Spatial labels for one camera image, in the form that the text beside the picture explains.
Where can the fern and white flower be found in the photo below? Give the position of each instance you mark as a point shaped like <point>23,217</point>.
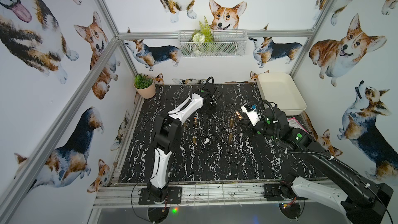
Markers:
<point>202,39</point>

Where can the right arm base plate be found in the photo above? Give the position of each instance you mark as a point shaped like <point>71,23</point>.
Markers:
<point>278,192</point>

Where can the potted green plant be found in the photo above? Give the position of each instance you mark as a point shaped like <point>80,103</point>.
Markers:
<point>145,86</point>

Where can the pink printed card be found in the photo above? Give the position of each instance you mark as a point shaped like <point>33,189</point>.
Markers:
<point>293,122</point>

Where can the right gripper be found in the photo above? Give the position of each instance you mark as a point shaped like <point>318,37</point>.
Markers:
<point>249,122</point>

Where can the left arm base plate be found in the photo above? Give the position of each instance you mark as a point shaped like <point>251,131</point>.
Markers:
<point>169,195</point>

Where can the white wire basket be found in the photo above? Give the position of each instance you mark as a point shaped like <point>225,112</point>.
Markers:
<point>226,44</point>

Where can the cream rectangular tray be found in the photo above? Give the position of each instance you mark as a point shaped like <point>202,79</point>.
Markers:
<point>281,89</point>

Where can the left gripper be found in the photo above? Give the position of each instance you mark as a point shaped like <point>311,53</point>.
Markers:
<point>210,105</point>

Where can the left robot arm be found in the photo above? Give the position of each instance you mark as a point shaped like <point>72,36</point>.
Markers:
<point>167,130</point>

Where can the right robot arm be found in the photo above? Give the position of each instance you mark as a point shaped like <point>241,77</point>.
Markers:
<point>359,199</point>

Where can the aluminium front rail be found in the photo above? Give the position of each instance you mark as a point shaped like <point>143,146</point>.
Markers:
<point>190,195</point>

